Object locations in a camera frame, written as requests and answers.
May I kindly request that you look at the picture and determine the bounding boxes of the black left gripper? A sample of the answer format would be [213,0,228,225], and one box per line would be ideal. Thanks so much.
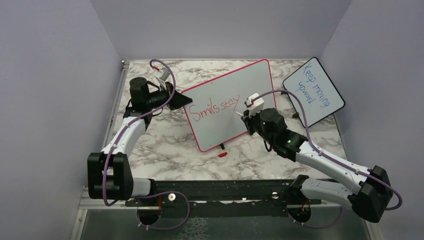
[146,81,193,111]

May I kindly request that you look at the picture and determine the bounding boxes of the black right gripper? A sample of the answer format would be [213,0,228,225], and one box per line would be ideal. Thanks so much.
[242,106,275,146]

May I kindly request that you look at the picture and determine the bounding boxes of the pink framed whiteboard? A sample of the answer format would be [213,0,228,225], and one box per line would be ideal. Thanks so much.
[182,59,274,152]

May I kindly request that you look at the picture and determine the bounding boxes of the red marker cap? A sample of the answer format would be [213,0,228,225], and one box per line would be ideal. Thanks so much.
[218,152,228,158]

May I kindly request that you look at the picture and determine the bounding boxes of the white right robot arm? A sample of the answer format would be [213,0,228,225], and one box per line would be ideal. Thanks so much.
[240,108,394,223]

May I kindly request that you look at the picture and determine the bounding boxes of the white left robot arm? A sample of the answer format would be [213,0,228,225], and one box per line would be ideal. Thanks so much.
[87,77,193,206]

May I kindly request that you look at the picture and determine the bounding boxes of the black framed written whiteboard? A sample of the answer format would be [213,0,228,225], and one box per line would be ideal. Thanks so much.
[282,57,346,127]

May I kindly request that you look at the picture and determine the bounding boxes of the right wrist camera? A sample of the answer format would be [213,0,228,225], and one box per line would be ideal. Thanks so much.
[245,92,265,118]

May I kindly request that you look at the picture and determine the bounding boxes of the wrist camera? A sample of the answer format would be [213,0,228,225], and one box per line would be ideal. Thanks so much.
[155,67,170,90]
[245,92,265,118]

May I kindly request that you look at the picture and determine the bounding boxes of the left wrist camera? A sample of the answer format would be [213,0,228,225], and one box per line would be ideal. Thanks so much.
[155,67,170,90]

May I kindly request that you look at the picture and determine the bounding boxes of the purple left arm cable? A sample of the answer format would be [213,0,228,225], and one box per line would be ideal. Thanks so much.
[102,58,191,232]

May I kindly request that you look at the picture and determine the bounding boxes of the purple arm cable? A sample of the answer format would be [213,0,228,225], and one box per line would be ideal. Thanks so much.
[250,89,404,229]
[102,58,191,232]

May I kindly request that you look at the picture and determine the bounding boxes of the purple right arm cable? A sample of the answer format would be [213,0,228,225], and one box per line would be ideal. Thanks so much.
[250,89,404,229]

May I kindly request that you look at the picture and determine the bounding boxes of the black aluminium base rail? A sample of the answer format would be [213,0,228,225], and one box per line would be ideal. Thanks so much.
[70,178,382,240]

